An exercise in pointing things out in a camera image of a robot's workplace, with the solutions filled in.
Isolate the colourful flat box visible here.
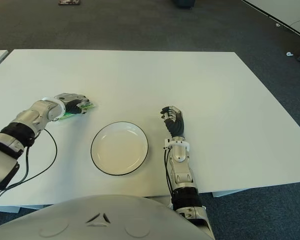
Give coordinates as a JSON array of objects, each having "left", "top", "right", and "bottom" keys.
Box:
[{"left": 58, "top": 0, "right": 83, "bottom": 6}]

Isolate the green white toothpaste tube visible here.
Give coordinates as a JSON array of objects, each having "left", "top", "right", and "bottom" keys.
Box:
[{"left": 57, "top": 101, "right": 97, "bottom": 121}]

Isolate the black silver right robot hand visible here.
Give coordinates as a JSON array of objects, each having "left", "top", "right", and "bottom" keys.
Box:
[{"left": 160, "top": 105, "right": 185, "bottom": 138}]

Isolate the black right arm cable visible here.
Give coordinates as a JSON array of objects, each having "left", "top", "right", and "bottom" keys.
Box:
[{"left": 164, "top": 147, "right": 176, "bottom": 203}]

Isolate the white plate with black rim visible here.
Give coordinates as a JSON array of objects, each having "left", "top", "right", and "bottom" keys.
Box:
[{"left": 90, "top": 121, "right": 150, "bottom": 176}]

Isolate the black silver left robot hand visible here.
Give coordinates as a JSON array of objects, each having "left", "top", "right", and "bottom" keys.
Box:
[{"left": 54, "top": 92, "right": 91, "bottom": 115}]

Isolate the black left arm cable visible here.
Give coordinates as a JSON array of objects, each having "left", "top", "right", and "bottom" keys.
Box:
[{"left": 0, "top": 128, "right": 58, "bottom": 213}]

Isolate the grey robot torso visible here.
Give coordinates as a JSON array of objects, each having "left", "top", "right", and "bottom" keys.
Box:
[{"left": 0, "top": 194, "right": 216, "bottom": 240}]

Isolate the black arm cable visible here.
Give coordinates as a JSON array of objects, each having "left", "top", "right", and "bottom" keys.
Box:
[
  {"left": 0, "top": 128, "right": 58, "bottom": 213},
  {"left": 164, "top": 147, "right": 176, "bottom": 203}
]

